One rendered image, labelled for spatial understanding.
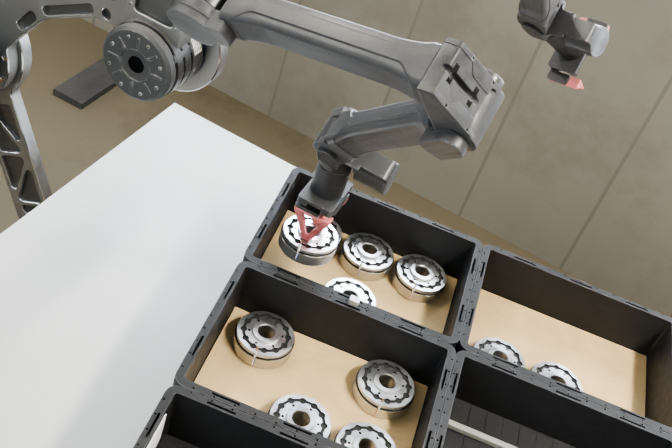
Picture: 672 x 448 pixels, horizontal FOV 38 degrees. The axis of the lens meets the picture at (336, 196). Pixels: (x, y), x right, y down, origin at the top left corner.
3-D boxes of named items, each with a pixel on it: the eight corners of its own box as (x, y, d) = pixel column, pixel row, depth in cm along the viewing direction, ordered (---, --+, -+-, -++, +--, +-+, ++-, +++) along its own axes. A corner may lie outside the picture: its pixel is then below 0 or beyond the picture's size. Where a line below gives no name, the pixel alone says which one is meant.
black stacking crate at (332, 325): (159, 428, 150) (171, 383, 143) (228, 305, 173) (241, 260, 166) (396, 529, 148) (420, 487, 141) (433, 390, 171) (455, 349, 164)
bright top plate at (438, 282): (389, 278, 183) (390, 276, 183) (404, 248, 191) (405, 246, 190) (437, 301, 182) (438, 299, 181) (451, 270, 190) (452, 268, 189)
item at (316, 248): (273, 237, 167) (273, 235, 167) (296, 208, 175) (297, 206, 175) (324, 263, 165) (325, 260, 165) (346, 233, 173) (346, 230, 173)
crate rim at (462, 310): (238, 267, 167) (241, 257, 166) (291, 174, 191) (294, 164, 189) (453, 355, 165) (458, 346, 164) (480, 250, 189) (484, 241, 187)
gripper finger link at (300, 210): (333, 233, 171) (348, 193, 166) (317, 255, 166) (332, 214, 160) (299, 216, 172) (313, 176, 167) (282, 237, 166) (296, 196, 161)
